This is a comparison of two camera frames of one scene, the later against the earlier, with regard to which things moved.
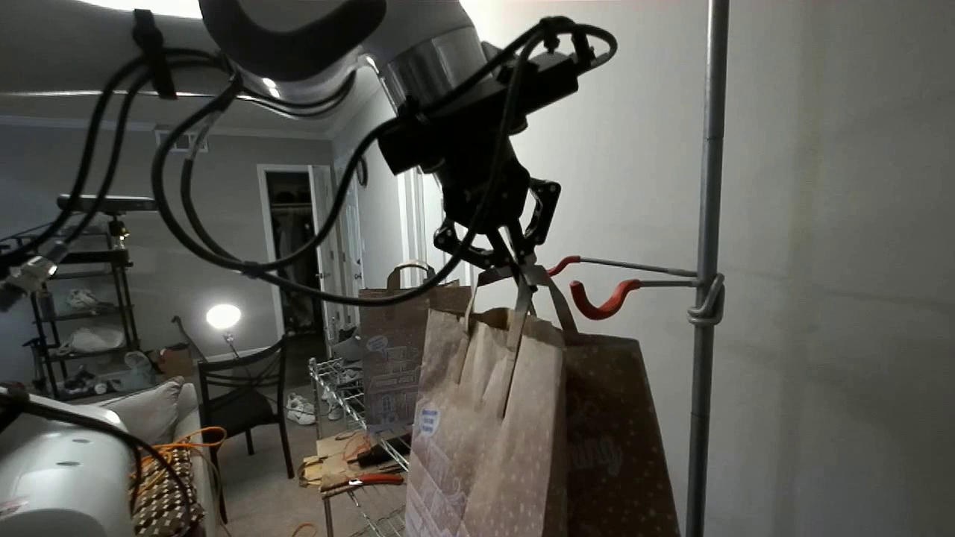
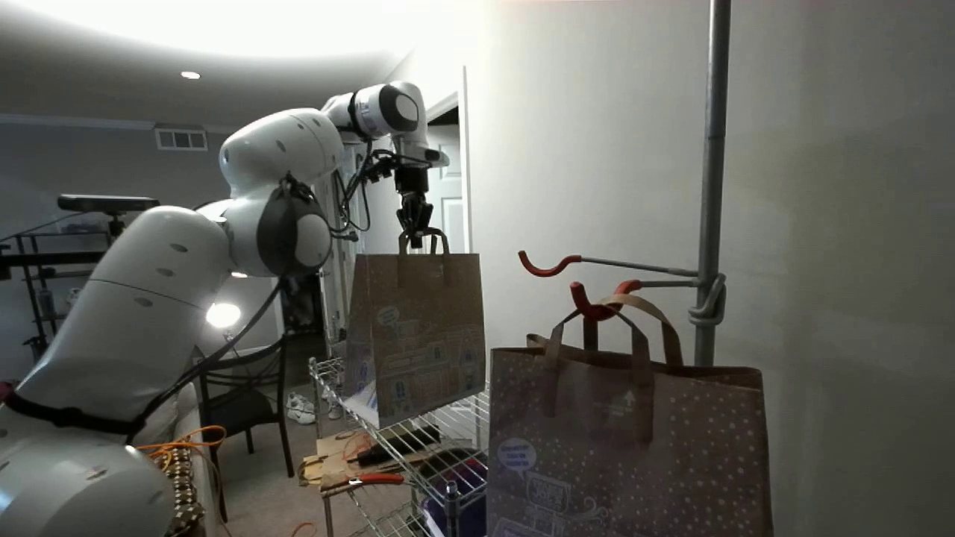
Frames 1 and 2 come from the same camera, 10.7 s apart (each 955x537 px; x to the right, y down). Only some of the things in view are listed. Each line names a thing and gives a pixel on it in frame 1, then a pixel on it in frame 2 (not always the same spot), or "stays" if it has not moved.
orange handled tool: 364,482 stays
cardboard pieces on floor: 334,461 stays
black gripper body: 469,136 → 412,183
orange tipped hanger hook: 613,304 stays
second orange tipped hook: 613,264 stays
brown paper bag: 488,419 → 422,327
